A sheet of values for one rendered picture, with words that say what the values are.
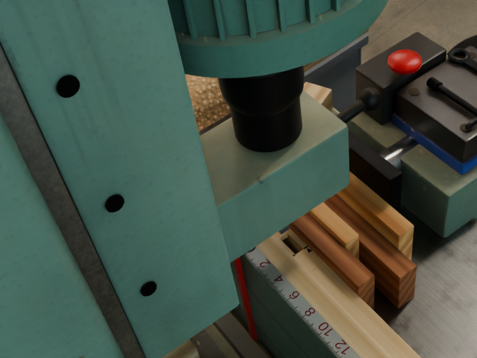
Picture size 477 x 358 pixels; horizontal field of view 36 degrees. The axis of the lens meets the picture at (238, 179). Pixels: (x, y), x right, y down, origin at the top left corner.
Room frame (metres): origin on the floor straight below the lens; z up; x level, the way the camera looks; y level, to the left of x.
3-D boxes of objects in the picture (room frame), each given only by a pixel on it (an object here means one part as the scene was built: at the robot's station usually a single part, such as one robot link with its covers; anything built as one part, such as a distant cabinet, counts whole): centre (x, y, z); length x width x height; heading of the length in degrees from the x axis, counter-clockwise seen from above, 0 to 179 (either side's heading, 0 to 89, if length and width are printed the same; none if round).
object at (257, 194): (0.39, -0.01, 1.03); 0.14 x 0.07 x 0.09; 117
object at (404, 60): (0.50, -0.17, 1.02); 0.03 x 0.03 x 0.01
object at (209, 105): (0.65, 0.00, 0.92); 0.14 x 0.09 x 0.04; 117
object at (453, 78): (0.49, -0.20, 0.99); 0.13 x 0.11 x 0.06; 27
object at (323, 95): (0.57, -0.09, 0.92); 0.04 x 0.03 x 0.03; 140
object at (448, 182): (0.48, -0.20, 0.92); 0.15 x 0.13 x 0.09; 27
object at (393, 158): (0.45, -0.13, 0.95); 0.09 x 0.07 x 0.09; 27
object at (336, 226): (0.44, -0.05, 0.93); 0.17 x 0.01 x 0.06; 27
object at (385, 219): (0.44, -0.09, 0.93); 0.18 x 0.02 x 0.07; 27
